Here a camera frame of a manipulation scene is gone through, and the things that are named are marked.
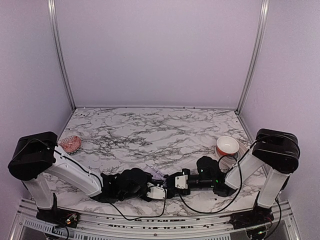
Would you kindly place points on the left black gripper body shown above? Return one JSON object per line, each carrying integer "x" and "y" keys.
{"x": 146, "y": 187}

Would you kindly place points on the lilac folding umbrella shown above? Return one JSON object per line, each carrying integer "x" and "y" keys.
{"x": 156, "y": 175}

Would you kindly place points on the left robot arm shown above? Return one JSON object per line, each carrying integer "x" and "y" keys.
{"x": 40, "y": 153}

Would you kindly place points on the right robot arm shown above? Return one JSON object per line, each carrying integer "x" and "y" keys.
{"x": 277, "y": 151}

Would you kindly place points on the grey ringed plate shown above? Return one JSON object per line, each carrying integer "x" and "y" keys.
{"x": 227, "y": 162}

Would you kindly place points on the orange white bowl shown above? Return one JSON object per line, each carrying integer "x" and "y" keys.
{"x": 227, "y": 145}

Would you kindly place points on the red patterned bowl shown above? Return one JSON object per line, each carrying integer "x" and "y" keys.
{"x": 71, "y": 144}

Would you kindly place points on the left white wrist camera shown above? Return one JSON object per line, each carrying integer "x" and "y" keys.
{"x": 158, "y": 192}

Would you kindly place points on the aluminium front rail base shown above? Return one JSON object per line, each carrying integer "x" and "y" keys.
{"x": 101, "y": 226}

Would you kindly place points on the right aluminium frame post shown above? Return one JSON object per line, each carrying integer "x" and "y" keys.
{"x": 261, "y": 28}

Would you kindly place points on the aluminium frame post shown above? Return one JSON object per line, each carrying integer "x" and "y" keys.
{"x": 59, "y": 53}
{"x": 261, "y": 28}

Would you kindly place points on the left aluminium frame post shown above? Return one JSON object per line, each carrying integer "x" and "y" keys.
{"x": 59, "y": 53}

